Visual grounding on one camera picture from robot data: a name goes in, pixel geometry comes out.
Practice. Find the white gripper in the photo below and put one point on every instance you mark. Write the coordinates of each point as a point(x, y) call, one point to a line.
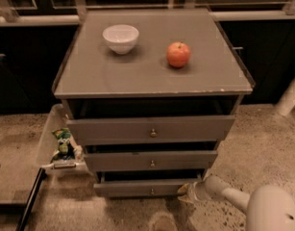
point(197, 191)

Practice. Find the grey bottom drawer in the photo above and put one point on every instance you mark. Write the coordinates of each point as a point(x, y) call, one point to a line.
point(114, 185)

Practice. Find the grey drawer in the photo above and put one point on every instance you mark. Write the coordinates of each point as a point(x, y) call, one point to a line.
point(100, 131)
point(150, 160)
point(114, 185)

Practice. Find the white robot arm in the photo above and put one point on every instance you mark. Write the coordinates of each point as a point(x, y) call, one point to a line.
point(267, 208)

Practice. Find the grey top drawer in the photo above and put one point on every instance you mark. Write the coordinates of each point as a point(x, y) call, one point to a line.
point(100, 131)

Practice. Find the grey middle drawer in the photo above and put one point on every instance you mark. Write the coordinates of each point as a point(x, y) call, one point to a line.
point(150, 160)

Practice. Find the grey wooden drawer cabinet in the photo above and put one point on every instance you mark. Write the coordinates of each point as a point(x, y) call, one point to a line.
point(98, 83)

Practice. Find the green snack bag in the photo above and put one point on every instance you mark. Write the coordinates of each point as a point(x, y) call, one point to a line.
point(65, 150)

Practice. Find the clear plastic bin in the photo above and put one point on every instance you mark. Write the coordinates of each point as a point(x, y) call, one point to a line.
point(48, 145)

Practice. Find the red apple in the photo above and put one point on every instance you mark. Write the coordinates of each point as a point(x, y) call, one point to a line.
point(178, 54)

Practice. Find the white ceramic bowl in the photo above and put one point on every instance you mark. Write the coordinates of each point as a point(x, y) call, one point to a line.
point(121, 38)

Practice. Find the white metal railing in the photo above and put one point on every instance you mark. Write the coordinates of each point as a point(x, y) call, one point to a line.
point(41, 13)

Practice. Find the white post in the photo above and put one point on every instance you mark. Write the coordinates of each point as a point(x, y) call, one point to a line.
point(287, 101)

